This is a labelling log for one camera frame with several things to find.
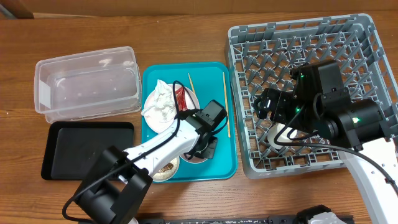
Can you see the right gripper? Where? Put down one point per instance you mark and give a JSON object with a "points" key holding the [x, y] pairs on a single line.
{"points": [[281, 98]]}

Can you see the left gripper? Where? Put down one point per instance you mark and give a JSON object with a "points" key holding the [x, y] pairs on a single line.
{"points": [[210, 151]]}

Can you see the white cup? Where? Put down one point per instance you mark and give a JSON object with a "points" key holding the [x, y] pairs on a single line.
{"points": [[274, 130]]}

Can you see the red snack wrapper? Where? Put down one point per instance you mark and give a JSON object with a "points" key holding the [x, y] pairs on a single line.
{"points": [[181, 101]]}

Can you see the pink bowl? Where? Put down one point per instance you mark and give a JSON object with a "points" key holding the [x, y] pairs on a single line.
{"points": [[193, 160]]}

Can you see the white napkin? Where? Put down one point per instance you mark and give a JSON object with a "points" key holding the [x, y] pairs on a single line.
{"points": [[162, 106]]}

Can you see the large white round plate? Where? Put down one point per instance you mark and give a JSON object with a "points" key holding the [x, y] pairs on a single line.
{"points": [[155, 120]]}

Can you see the brown food piece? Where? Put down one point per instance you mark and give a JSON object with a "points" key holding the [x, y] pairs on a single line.
{"points": [[167, 169]]}

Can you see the grey bowl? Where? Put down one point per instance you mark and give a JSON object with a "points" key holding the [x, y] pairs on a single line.
{"points": [[161, 177]]}

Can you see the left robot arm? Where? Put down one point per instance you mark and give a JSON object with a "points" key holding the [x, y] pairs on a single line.
{"points": [[117, 183]]}

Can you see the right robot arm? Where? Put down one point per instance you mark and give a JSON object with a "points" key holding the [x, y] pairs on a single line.
{"points": [[319, 113]]}

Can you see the clear plastic waste bin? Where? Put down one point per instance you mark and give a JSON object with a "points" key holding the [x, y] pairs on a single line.
{"points": [[88, 85]]}

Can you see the teal plastic serving tray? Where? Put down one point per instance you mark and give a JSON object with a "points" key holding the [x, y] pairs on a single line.
{"points": [[207, 79]]}

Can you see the left wooden chopstick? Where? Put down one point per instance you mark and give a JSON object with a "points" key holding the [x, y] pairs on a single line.
{"points": [[191, 84]]}

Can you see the wooden chopstick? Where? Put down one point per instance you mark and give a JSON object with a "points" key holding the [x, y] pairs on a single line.
{"points": [[226, 105], [191, 84]]}

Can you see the right wooden chopstick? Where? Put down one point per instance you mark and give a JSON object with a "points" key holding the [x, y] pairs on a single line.
{"points": [[226, 105]]}

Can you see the grey plastic dish rack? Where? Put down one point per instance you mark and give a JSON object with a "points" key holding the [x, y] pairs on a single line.
{"points": [[260, 56]]}

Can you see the black plastic tray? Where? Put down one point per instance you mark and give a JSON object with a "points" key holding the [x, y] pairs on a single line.
{"points": [[74, 146]]}

